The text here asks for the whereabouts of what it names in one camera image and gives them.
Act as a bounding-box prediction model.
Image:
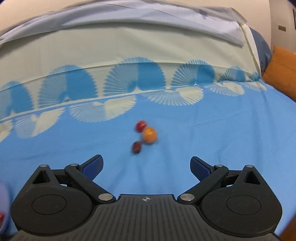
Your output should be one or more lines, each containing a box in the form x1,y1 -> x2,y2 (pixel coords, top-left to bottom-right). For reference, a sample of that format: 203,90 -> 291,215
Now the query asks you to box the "lavender plastic plate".
0,181 -> 11,235

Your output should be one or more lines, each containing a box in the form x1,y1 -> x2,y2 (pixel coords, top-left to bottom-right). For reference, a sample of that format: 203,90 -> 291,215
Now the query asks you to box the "dark jujube in cluster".
132,141 -> 142,154

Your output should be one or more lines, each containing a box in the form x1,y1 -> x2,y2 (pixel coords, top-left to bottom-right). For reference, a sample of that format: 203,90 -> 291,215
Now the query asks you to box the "red cherry tomato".
135,120 -> 147,133

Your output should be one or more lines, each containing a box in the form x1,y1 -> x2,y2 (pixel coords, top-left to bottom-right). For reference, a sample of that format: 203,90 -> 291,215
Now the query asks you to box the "grey-white sheet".
1,1 -> 246,46

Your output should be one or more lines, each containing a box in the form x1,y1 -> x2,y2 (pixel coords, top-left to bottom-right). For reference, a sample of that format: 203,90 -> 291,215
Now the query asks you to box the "red candy fruit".
0,212 -> 5,228

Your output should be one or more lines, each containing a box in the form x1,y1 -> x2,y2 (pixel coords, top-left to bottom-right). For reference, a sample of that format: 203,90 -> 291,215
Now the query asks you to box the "orange fruit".
142,126 -> 158,144

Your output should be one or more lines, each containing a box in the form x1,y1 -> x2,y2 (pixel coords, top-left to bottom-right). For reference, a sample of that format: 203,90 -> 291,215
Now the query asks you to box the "orange cushion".
262,46 -> 296,101

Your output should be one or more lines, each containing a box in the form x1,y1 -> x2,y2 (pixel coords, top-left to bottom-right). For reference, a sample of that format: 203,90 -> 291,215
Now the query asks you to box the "blue patterned sofa cover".
1,24 -> 295,233

